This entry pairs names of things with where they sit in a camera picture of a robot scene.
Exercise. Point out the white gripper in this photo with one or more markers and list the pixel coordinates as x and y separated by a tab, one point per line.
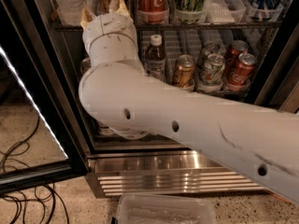
108	27

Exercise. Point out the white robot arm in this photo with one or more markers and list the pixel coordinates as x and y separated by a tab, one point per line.
259	143

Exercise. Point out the red cola can top shelf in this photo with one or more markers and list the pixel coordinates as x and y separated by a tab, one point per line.
152	11

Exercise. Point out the front green white soda can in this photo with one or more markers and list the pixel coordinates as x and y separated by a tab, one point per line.
85	65

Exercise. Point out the brown tea bottle middle shelf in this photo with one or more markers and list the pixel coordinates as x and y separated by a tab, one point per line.
155	57

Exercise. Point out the brown tea bottle shelf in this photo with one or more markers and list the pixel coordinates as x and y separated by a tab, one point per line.
155	57
105	130

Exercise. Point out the gold can middle shelf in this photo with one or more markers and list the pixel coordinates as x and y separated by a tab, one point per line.
183	73

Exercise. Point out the rear white green can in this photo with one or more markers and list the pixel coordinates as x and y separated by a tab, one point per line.
208	48

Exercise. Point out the brown tea bottle bottom shelf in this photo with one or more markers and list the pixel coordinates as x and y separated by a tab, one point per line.
105	130

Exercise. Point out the clear water bottle bottom shelf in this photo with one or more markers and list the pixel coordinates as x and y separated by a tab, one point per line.
130	134

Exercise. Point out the stainless steel fridge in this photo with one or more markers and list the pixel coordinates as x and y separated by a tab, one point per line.
154	163

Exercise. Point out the rear red cola can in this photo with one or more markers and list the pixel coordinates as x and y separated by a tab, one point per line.
233	51

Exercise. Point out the open glass fridge door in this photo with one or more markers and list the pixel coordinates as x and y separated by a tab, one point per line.
40	135

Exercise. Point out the front red cola can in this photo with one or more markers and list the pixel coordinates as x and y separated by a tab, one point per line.
241	69

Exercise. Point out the clear plastic bin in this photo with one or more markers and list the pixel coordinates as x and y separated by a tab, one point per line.
162	209

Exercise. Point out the right sliding glass door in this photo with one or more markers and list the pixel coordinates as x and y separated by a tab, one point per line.
287	96

